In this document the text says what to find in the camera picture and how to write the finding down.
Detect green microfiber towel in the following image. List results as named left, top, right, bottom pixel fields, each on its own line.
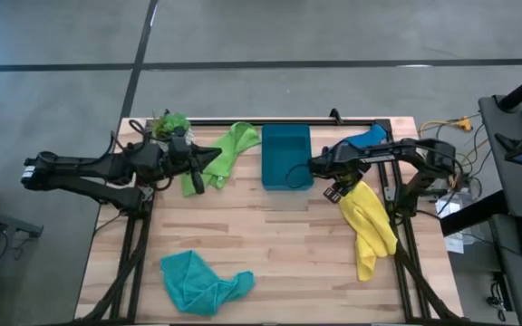
left=180, top=121, right=262, bottom=198

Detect black desk beam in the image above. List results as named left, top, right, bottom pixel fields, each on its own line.
left=440, top=189, right=509, bottom=237

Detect black aluminium table frame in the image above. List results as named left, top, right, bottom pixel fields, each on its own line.
left=68, top=118, right=466, bottom=326

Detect yellow floor cable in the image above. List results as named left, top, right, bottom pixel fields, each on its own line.
left=418, top=115, right=475, bottom=155

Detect succulent plant in white pot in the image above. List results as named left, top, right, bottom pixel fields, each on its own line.
left=145, top=110, right=194, bottom=146

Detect white box on floor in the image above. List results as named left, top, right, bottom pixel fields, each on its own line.
left=435, top=192, right=466, bottom=218

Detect black plug with cable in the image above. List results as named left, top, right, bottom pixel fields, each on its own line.
left=486, top=281, right=509, bottom=322

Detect teal microfiber towel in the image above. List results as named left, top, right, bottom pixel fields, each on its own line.
left=159, top=250, right=256, bottom=317

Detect blue microfiber towel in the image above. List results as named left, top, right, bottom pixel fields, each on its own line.
left=322, top=122, right=389, bottom=153

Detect grey desk with keyboard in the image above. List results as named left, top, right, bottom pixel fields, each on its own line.
left=489, top=212, right=522, bottom=326

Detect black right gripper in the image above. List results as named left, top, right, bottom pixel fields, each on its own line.
left=309, top=149, right=366, bottom=204

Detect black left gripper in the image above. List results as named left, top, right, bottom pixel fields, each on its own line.
left=140, top=144, right=223, bottom=197

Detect yellow microfiber towel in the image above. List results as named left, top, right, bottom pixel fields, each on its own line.
left=338, top=180, right=399, bottom=282

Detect teal plastic bin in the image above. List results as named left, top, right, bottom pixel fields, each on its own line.
left=261, top=124, right=315, bottom=191

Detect grey desk with laptop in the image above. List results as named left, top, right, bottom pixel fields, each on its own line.
left=478, top=94, right=522, bottom=218

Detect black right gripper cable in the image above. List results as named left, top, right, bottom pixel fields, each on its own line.
left=285, top=161, right=313, bottom=190

